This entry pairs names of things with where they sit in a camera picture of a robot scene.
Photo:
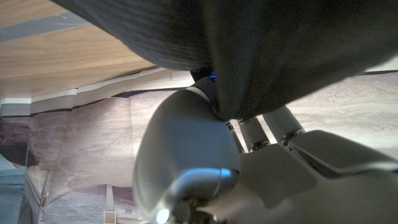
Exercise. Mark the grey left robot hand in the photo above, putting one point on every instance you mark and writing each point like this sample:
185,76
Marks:
186,140

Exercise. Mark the black backpack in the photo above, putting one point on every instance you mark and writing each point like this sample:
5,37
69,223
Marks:
280,46

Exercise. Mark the printed sofa room backdrop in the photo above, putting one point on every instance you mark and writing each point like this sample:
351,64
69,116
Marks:
87,140

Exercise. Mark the grey tape outline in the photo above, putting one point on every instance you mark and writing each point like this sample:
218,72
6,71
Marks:
37,26

